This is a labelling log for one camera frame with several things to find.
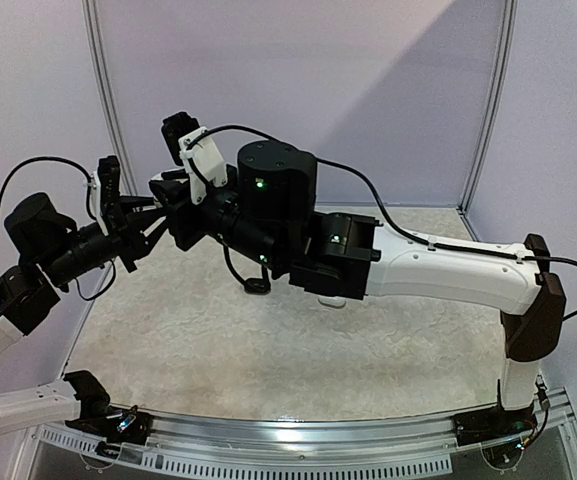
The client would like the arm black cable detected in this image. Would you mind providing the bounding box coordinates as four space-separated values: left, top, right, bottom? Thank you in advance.
195 124 577 451
0 157 114 326

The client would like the white oval charging case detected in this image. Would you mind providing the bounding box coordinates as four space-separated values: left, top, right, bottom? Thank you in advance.
318 296 346 308

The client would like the left aluminium frame post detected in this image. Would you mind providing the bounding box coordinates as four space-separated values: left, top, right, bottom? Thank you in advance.
82 0 138 195

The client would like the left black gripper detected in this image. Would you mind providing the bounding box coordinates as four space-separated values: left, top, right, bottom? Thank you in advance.
41 193 169 285

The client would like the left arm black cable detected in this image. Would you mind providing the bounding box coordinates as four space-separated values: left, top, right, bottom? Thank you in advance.
0 157 114 326

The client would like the aluminium frame post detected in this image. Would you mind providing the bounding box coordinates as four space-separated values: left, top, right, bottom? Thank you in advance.
82 0 138 195
457 0 517 216

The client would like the right aluminium frame post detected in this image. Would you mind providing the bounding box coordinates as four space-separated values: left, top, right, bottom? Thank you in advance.
457 0 517 216

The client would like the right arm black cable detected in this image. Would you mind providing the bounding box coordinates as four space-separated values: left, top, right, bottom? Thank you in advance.
195 124 577 451

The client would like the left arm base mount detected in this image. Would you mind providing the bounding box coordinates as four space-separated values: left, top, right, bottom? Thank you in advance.
65 400 154 445

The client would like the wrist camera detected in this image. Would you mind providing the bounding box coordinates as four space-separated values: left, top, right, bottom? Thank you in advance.
87 155 120 236
161 112 228 205

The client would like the white case with black window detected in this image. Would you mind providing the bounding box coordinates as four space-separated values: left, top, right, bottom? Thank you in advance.
148 173 168 207

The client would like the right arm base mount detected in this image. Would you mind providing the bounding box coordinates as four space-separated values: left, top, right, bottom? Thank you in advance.
451 397 537 446

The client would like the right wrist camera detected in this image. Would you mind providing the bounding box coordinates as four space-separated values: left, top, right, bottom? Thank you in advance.
161 112 228 205

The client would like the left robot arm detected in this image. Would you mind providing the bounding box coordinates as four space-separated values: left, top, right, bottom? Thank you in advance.
0 192 166 445

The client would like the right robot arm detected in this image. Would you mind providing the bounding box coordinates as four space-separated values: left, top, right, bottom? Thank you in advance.
149 140 566 436

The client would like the black oval charging case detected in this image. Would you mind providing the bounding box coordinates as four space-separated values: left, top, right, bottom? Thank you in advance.
244 278 271 295

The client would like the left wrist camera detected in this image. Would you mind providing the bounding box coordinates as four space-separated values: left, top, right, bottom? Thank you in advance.
87 155 120 236

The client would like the aluminium front rail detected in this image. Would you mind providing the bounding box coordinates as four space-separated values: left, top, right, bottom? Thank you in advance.
26 385 577 476

